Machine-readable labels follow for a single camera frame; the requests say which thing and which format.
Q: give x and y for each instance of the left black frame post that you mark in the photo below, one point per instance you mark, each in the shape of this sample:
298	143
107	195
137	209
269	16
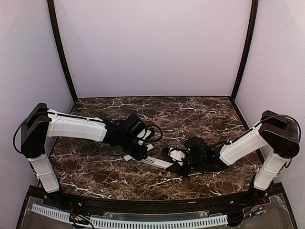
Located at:
60	49

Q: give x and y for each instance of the right black frame post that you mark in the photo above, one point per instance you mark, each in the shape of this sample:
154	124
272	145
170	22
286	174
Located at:
246	49

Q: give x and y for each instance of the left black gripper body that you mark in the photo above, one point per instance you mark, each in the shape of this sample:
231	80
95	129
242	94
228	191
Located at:
139	151

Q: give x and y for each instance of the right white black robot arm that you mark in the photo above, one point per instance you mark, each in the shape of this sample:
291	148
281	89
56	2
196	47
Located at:
280	132

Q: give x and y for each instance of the white slotted cable duct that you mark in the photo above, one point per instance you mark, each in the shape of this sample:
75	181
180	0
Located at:
111	220

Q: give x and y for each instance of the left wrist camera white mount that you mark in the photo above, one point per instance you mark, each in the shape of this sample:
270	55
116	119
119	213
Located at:
143	135

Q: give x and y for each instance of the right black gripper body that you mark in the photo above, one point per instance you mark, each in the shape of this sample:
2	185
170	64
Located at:
182	167

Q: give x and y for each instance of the black frame post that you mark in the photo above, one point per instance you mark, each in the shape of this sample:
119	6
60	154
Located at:
60	49
246	49

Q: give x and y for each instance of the white battery cover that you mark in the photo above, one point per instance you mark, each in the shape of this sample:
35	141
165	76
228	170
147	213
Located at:
150	147

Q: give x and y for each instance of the white remote control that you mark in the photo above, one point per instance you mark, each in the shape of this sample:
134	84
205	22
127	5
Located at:
158	163

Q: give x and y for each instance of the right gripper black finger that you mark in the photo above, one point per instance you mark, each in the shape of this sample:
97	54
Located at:
179	172
172	164

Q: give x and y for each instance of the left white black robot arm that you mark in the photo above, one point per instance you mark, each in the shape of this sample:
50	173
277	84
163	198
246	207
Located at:
130	134

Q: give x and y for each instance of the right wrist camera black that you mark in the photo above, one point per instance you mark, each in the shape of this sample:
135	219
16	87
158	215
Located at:
175	154

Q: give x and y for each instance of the black front rail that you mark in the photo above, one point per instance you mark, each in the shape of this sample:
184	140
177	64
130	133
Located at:
222	204

